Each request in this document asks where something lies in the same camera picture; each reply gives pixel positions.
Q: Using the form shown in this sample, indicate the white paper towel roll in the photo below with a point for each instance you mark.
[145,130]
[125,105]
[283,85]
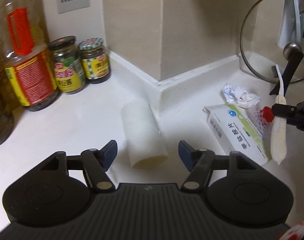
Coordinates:
[143,138]

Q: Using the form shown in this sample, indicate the white toothbrush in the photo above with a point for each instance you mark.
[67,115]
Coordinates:
[278,134]

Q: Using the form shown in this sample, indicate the red bottle cap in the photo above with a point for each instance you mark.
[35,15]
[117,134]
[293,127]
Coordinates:
[266,114]

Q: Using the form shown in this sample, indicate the black lid sauce jar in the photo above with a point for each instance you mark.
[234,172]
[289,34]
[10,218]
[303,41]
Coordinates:
[69,73]

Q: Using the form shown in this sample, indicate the checkered lid sauce jar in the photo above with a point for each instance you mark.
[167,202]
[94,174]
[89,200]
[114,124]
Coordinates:
[94,60]

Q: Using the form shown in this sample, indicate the red label oil bottle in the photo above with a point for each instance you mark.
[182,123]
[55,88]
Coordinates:
[28,63]

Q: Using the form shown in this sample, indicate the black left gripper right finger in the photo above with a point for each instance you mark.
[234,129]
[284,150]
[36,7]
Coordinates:
[199,163]

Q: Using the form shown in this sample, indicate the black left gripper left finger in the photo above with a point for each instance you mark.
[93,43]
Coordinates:
[95,165]

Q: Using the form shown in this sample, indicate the glass pot lid black handle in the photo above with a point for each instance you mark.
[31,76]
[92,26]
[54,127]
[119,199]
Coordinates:
[272,42]

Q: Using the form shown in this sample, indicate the white medicine box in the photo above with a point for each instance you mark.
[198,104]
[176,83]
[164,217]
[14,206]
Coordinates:
[235,132]

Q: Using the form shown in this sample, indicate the white paper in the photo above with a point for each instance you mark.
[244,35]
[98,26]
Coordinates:
[240,97]

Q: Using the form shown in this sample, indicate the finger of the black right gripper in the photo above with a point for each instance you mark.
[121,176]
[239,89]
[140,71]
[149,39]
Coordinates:
[288,111]

